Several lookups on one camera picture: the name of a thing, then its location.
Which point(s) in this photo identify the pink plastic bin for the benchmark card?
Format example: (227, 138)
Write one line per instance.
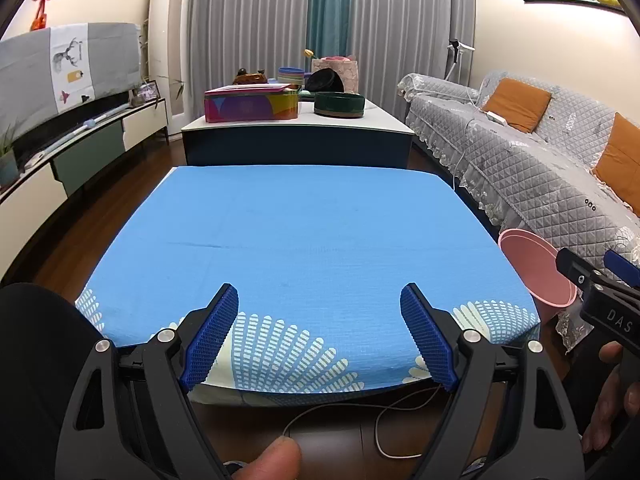
(530, 265)

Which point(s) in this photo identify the large orange cushion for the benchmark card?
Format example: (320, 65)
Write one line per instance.
(622, 160)

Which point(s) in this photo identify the blue patterned tablecloth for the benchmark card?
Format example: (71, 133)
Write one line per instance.
(300, 240)

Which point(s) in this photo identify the small photo frame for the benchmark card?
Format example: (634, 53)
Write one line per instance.
(145, 94)

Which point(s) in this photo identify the brown teapot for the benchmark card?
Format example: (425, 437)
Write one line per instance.
(248, 78)

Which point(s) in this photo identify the small orange cushion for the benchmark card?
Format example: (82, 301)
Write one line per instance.
(517, 105)

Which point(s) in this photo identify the dark green round bowl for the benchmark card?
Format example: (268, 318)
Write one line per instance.
(339, 105)

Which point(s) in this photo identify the person's right hand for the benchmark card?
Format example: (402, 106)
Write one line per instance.
(612, 410)

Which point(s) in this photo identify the colourful rectangular box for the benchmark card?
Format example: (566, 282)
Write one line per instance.
(250, 107)

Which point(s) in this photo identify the white charger block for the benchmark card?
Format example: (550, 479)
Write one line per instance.
(496, 118)

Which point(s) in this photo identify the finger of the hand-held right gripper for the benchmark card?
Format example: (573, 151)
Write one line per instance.
(622, 267)
(577, 270)

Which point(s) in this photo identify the white and green TV cabinet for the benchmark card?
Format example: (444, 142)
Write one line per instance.
(85, 155)

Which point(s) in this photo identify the grey curtain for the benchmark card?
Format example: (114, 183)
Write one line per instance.
(405, 20)
(250, 20)

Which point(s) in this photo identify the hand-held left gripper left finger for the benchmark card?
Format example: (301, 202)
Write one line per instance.
(212, 335)

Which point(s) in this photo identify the stack of coloured bowls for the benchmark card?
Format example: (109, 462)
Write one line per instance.
(291, 76)

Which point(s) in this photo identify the white standing air conditioner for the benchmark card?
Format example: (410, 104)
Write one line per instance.
(170, 50)

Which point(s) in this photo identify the white floor lamp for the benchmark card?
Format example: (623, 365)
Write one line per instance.
(454, 44)

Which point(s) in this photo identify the potted green plant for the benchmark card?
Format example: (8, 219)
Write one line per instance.
(7, 160)

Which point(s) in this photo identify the grey quilted sofa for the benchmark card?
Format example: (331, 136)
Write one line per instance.
(525, 170)

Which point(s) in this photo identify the black hat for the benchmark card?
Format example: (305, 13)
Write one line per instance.
(322, 81)

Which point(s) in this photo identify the television with grey cover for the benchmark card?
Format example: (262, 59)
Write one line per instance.
(30, 75)

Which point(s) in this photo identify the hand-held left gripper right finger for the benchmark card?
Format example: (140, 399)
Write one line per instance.
(430, 337)

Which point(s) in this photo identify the person's left hand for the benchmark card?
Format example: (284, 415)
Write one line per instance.
(275, 460)

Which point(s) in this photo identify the teal curtain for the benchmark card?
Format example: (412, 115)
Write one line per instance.
(327, 10)

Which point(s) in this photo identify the white and blue stick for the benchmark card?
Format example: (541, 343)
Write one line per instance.
(90, 124)

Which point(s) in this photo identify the white top coffee table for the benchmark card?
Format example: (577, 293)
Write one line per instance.
(300, 147)

